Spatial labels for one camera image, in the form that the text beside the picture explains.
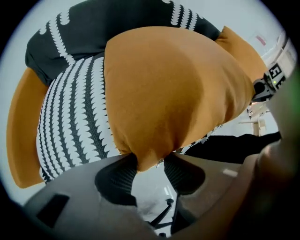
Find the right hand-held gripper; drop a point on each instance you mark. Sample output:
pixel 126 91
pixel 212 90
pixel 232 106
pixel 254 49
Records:
pixel 276 75

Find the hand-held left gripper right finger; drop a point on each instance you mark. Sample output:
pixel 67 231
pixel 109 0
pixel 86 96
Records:
pixel 218 178

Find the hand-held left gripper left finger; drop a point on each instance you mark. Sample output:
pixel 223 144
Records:
pixel 77 187

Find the black white patterned sofa cover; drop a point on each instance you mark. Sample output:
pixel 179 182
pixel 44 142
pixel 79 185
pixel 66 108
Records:
pixel 70 112

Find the person's black trousers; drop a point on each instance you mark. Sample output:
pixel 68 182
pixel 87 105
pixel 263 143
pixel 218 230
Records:
pixel 229 147

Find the plastic-wrapped white appliance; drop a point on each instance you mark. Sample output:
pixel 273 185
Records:
pixel 261 40

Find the black chair base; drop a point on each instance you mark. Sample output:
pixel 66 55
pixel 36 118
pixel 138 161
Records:
pixel 161 214

